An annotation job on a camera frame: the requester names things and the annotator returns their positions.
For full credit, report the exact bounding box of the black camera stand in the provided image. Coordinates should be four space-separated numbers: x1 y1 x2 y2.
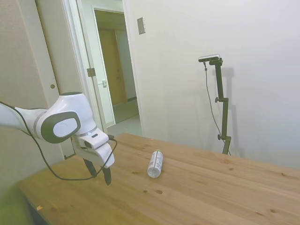
209 58 233 155

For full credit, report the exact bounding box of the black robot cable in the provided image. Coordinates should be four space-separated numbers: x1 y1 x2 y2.
0 101 119 181

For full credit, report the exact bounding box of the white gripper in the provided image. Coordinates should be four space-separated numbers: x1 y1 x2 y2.
72 137 116 187

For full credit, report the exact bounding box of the clear water bottle green cap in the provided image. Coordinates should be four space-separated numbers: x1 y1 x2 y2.
147 149 165 179

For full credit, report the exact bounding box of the brown wooden door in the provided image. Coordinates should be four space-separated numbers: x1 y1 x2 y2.
97 27 128 106

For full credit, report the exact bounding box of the grey wall plate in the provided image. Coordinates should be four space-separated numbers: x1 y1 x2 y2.
137 16 147 35

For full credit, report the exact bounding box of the grey camera on stand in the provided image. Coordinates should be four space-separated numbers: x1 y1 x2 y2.
198 53 221 63

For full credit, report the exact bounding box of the white open door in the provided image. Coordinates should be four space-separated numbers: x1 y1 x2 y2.
76 0 116 135

